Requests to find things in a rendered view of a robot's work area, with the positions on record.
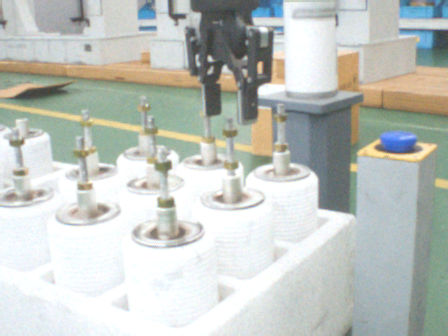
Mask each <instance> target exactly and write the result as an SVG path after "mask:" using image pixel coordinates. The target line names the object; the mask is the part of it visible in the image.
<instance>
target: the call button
mask: <svg viewBox="0 0 448 336"><path fill-rule="evenodd" d="M380 142H381V143H382V144H384V148H385V149H386V150H389V151H410V150H412V149H413V145H415V144H416V143H417V136H416V135H414V134H413V133H411V132H398V131H396V132H395V131H387V132H385V133H383V134H381V135H380Z"/></svg>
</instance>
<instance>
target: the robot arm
mask: <svg viewBox="0 0 448 336"><path fill-rule="evenodd" d="M259 5H260V2H259V0H190V7H191V11H193V12H194V13H200V14H201V17H200V22H199V25H198V26H185V41H186V47H187V60H188V66H189V73H190V76H191V77H197V78H198V82H199V83H201V94H202V105H203V114H204V116H207V117H213V116H217V115H220V114H221V113H222V98H221V83H219V82H217V81H219V79H220V77H221V74H222V68H223V66H224V65H227V68H228V70H229V71H231V72H232V73H233V74H234V79H235V81H236V83H237V88H238V89H239V90H240V91H237V117H238V123H239V124H240V125H242V126H248V125H252V124H255V123H257V121H258V114H259V111H258V89H259V88H260V86H262V85H266V84H268V83H271V82H272V67H273V52H274V44H273V39H274V31H273V28H272V27H271V26H268V27H256V26H255V25H254V23H253V18H252V12H253V10H256V9H258V7H259ZM283 12H284V37H285V79H286V97H290V98H295V99H321V98H331V97H334V96H336V93H338V59H337V42H336V26H335V0H283ZM197 44H198V45H197ZM196 55H199V57H198V62H199V63H200V66H197V65H196ZM245 55H246V57H247V59H246V60H242V59H243V58H244V57H245ZM260 62H263V66H262V73H260V74H259V72H258V70H257V66H258V63H260ZM211 67H213V71H212V70H211ZM242 69H246V70H247V77H244V74H243V71H242Z"/></svg>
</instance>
